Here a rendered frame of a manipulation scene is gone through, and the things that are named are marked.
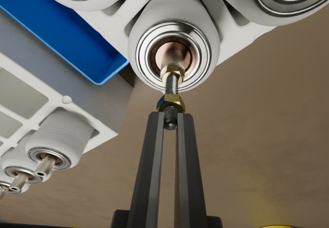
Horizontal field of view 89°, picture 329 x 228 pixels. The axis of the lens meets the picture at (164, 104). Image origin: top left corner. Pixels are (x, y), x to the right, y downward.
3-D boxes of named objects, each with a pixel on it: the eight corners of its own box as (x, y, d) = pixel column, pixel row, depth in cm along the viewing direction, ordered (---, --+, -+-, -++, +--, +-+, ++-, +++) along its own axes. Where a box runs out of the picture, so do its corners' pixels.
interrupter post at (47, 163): (42, 156, 32) (30, 173, 29) (48, 152, 31) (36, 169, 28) (54, 162, 33) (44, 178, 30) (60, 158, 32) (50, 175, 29)
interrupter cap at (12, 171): (0, 170, 37) (-3, 173, 36) (13, 160, 33) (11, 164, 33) (35, 184, 40) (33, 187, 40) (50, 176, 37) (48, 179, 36)
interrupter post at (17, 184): (17, 172, 37) (6, 188, 34) (21, 169, 36) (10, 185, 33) (28, 176, 38) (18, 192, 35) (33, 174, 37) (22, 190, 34)
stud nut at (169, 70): (173, 87, 16) (173, 92, 15) (158, 78, 15) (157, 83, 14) (186, 71, 14) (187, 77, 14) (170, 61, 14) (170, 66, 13)
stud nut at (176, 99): (173, 116, 13) (172, 124, 12) (153, 106, 12) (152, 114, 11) (189, 100, 12) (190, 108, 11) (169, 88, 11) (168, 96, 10)
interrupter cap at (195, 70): (180, 98, 21) (180, 101, 20) (124, 66, 18) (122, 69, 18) (227, 48, 16) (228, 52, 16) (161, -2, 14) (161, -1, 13)
